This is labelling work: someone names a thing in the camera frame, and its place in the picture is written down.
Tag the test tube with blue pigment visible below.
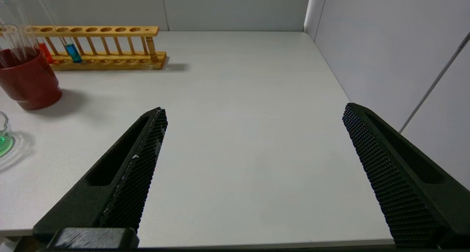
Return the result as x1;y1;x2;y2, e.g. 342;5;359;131
0;0;22;67
33;0;83;64

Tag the wooden test tube rack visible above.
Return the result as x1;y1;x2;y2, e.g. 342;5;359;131
0;25;167;71

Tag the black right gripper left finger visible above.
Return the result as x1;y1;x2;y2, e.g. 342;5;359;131
32;107;169;247

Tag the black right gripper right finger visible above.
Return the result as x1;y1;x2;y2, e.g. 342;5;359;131
342;102;470;247

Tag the red plastic cup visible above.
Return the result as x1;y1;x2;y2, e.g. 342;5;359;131
0;46;63;111

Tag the clear glass beaker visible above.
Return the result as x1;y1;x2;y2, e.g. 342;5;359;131
0;112;26;170

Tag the test tube with yellow pigment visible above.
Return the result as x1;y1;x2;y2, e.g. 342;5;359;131
11;0;39;58

